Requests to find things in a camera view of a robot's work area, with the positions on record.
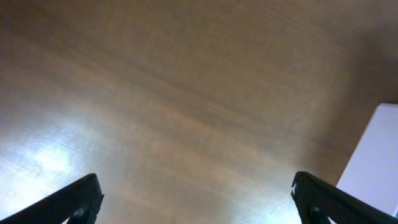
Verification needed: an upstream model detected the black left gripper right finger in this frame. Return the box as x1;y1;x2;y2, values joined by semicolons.
291;171;397;224

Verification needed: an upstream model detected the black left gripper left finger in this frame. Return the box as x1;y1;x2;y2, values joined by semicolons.
1;173;104;224

